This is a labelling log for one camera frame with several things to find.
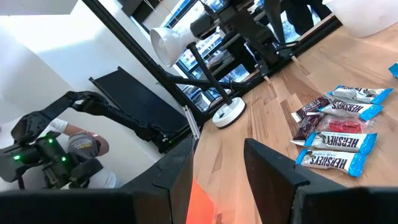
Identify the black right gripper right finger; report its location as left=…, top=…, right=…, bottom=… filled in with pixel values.
left=243, top=138, right=311, bottom=224

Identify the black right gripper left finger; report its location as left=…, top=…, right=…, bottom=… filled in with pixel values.
left=121, top=138, right=196, bottom=224

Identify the orange pumpkin face bucket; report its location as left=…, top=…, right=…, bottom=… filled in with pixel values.
left=185, top=178, right=216, bottom=224

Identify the red wrapped candy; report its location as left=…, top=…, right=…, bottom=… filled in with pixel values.
left=317, top=114, right=376, bottom=134

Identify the person's hand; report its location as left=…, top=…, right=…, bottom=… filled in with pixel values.
left=67, top=131, right=102, bottom=160

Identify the white desk lamp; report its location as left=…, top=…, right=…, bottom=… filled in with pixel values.
left=149, top=26, right=248, bottom=130

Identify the person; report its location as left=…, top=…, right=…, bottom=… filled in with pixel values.
left=264, top=0, right=333, bottom=44
left=46, top=117, right=124, bottom=190

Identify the white ghost face bucket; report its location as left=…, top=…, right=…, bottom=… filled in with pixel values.
left=322, top=0, right=398, bottom=39

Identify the silver metal bracket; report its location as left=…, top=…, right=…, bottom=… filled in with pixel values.
left=182, top=105, right=202, bottom=141

